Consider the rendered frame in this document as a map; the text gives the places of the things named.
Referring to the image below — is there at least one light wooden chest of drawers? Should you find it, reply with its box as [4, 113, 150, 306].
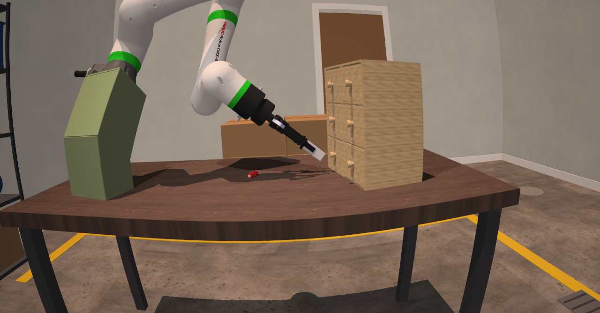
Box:
[324, 60, 424, 191]

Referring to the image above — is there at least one red aa battery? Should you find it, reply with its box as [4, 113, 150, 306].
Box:
[247, 170, 259, 178]

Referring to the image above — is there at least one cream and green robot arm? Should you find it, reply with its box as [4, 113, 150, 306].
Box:
[74, 0, 265, 121]

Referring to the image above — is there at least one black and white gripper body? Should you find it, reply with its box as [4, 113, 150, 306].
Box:
[250, 99, 280, 127]

